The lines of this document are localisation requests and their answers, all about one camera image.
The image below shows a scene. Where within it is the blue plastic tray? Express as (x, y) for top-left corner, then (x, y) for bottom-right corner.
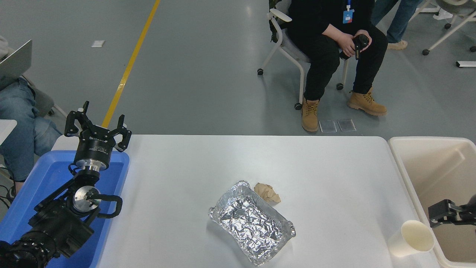
(0, 150), (130, 268)

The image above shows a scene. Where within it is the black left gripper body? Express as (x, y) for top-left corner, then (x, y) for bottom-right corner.
(73, 125), (116, 166)

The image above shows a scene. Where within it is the black handheld controller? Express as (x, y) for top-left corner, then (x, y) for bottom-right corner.
(339, 33), (370, 61)

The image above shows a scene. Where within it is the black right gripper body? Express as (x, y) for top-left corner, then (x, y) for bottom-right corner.
(464, 194), (476, 226)

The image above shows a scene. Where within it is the crinkled foil tray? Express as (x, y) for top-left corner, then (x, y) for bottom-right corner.
(209, 181), (296, 267)

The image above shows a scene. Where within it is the person with badge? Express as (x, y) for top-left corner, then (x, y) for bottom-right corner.
(288, 0), (389, 133)

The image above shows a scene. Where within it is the black floor cable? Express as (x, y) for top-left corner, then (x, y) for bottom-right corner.
(0, 167), (17, 209)

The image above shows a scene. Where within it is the person in jeans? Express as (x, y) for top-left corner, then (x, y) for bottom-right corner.
(371, 0), (424, 51)

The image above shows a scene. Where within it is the white-legged caster chair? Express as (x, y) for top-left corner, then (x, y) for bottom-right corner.
(409, 0), (476, 56)

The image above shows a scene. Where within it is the crumpled tan paper ball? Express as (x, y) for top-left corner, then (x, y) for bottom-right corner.
(254, 182), (282, 204)

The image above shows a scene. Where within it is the person's right hand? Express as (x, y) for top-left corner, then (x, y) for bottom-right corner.
(339, 33), (360, 57)

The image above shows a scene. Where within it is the white side table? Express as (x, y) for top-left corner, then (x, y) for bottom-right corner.
(0, 119), (17, 146)

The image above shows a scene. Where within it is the blue id badge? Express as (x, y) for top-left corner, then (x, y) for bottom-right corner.
(342, 0), (354, 24)

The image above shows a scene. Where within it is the person with laptop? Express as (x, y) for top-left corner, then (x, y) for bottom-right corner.
(0, 35), (64, 194)

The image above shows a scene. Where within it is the grey chair with white legs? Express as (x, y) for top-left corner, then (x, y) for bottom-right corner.
(257, 8), (350, 111)

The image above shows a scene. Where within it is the grey laptop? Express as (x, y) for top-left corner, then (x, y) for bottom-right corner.
(0, 40), (32, 90)

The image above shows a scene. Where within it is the grey padded chair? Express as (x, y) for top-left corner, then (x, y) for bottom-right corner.
(20, 74), (68, 118)

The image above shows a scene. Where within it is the large pale plastic bin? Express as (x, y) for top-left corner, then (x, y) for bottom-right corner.
(388, 137), (476, 268)

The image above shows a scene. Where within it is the white paper cup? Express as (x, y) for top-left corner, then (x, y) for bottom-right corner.
(387, 220), (435, 258)

